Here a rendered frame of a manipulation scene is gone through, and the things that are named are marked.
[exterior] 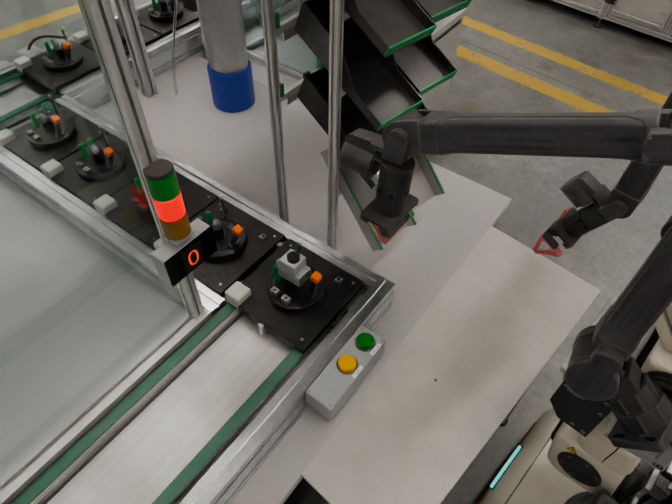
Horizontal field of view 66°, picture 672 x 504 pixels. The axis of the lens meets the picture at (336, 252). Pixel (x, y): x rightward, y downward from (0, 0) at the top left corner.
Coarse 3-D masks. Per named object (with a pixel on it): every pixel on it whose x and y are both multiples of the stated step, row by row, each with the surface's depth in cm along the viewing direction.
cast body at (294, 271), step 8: (288, 256) 117; (296, 256) 117; (304, 256) 118; (280, 264) 118; (288, 264) 116; (296, 264) 116; (304, 264) 119; (280, 272) 121; (288, 272) 118; (296, 272) 117; (304, 272) 119; (288, 280) 121; (296, 280) 118; (304, 280) 120
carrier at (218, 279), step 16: (208, 208) 144; (224, 208) 135; (208, 224) 136; (224, 224) 137; (240, 224) 137; (256, 224) 140; (224, 240) 133; (240, 240) 133; (256, 240) 136; (272, 240) 136; (224, 256) 130; (240, 256) 133; (256, 256) 133; (192, 272) 129; (208, 272) 129; (224, 272) 129; (240, 272) 129; (224, 288) 126
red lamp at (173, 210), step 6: (180, 192) 91; (174, 198) 90; (180, 198) 91; (156, 204) 90; (162, 204) 90; (168, 204) 90; (174, 204) 91; (180, 204) 92; (156, 210) 92; (162, 210) 91; (168, 210) 91; (174, 210) 91; (180, 210) 93; (162, 216) 92; (168, 216) 92; (174, 216) 92; (180, 216) 93
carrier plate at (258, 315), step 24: (288, 240) 136; (264, 264) 131; (312, 264) 131; (264, 288) 126; (336, 288) 127; (360, 288) 128; (264, 312) 122; (312, 312) 122; (336, 312) 122; (288, 336) 118; (312, 336) 118
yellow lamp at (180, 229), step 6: (186, 216) 95; (162, 222) 94; (168, 222) 93; (174, 222) 93; (180, 222) 94; (186, 222) 96; (162, 228) 96; (168, 228) 94; (174, 228) 94; (180, 228) 95; (186, 228) 96; (168, 234) 96; (174, 234) 96; (180, 234) 96; (186, 234) 97; (174, 240) 97
